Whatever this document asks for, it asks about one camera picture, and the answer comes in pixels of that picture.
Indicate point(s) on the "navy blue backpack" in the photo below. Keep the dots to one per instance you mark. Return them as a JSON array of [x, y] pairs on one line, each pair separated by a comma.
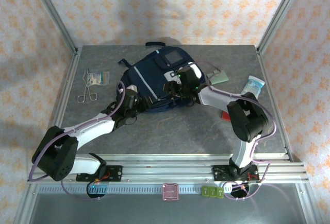
[[144, 77]]

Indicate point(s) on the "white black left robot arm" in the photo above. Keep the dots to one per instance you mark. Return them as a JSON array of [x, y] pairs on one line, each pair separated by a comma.
[[87, 131]]

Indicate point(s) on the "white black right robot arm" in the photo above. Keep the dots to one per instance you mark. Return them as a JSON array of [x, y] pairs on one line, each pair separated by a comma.
[[247, 118]]

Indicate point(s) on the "blue white tissue pack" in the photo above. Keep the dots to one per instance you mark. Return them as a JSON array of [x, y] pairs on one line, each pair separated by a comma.
[[255, 85]]

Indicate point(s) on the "grey green card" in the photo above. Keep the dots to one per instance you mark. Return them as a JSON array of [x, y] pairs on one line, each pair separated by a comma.
[[221, 78]]

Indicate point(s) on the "clear packet green print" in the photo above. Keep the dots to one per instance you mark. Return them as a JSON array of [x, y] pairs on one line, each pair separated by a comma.
[[99, 78]]

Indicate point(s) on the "pink square plastic tile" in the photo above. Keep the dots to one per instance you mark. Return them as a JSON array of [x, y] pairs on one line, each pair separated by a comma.
[[170, 192]]

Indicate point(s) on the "green plastic tag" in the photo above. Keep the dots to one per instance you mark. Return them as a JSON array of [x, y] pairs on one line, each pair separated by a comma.
[[220, 192], [205, 191], [212, 192]]

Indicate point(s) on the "grey metal front panel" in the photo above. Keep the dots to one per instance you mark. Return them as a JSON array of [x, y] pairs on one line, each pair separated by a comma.
[[165, 212]]

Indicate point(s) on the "aluminium table side rail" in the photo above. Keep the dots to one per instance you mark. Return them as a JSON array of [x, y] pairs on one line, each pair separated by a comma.
[[67, 92], [274, 121]]

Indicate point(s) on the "aluminium mounting rail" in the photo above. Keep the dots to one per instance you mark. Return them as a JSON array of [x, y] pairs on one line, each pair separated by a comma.
[[167, 168]]

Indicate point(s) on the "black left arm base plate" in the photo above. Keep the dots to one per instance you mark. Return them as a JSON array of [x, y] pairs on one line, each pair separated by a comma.
[[116, 173]]

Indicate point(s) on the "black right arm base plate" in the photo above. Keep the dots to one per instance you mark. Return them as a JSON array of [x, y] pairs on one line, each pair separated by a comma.
[[219, 173]]

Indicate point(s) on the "aluminium frame post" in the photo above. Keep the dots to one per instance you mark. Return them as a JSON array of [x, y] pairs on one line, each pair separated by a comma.
[[278, 15], [55, 18]]

